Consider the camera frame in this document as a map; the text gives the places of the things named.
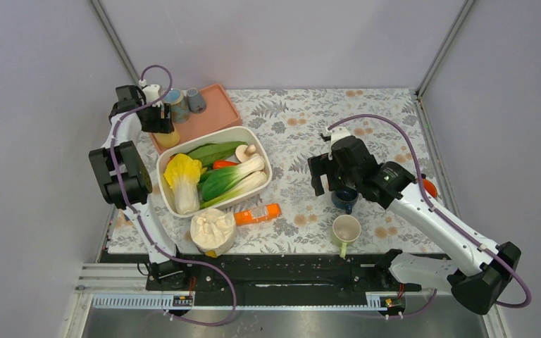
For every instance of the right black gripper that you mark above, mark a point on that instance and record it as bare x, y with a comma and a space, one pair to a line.
320, 165

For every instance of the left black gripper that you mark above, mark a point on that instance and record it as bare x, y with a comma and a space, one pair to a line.
161, 124

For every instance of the yellow cup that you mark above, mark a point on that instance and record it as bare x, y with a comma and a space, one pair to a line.
168, 140

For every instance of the navy round cup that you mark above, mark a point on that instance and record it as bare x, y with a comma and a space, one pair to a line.
345, 199

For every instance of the light green mug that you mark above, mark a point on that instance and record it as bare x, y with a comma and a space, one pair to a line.
345, 230

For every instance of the orange mug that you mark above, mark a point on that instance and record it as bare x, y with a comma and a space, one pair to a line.
430, 188

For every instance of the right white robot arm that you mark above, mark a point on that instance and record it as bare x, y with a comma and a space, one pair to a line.
478, 269

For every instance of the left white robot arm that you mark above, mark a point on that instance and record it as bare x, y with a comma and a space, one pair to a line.
121, 174

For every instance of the light blue big mug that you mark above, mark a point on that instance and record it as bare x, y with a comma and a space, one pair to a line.
179, 106

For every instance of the small grey blue cup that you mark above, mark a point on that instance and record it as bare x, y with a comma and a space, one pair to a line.
196, 101

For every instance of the green leaf vegetable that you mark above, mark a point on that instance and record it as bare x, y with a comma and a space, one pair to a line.
207, 154

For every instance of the yellow napa cabbage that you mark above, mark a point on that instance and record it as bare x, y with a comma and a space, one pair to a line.
183, 175

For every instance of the pink tray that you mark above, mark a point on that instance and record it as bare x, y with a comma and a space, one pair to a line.
221, 113

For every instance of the floral table mat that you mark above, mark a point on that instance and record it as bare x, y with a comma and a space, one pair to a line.
288, 124

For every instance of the lower bok choy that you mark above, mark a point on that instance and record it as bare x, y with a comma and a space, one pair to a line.
250, 182

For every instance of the bok choy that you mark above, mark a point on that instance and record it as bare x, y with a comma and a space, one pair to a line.
250, 182
226, 178

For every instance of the red pepper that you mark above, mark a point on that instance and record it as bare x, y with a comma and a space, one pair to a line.
223, 164

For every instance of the orange tube package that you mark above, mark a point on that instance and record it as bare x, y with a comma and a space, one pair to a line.
258, 215

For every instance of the white vegetable tub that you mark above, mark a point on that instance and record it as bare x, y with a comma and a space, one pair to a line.
231, 134

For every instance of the upper bok choy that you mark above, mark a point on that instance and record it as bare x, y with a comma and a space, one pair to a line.
226, 178

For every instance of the white mushroom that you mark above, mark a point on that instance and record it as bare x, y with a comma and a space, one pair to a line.
243, 153

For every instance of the cream cloth bag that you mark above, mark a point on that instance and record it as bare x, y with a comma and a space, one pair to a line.
213, 231

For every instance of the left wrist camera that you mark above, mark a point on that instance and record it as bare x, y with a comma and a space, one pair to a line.
152, 93

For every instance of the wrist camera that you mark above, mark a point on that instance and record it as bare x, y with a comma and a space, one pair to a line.
152, 93
333, 136

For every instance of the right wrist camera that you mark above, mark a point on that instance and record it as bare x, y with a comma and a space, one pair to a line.
333, 136

